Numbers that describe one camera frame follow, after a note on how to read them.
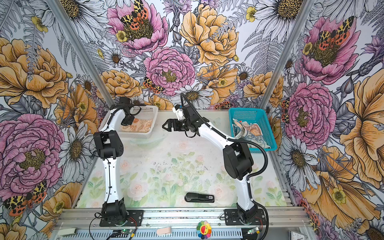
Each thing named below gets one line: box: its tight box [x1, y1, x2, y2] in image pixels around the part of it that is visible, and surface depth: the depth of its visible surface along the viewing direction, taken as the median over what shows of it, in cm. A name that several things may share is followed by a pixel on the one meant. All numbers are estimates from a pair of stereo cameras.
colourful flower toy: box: [196, 220, 212, 240], surface depth 72 cm
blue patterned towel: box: [232, 119, 271, 149], surface depth 104 cm
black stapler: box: [184, 192, 215, 203], surface depth 79 cm
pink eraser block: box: [156, 227, 172, 236], surface depth 71 cm
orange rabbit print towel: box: [120, 118, 153, 133], surface depth 111 cm
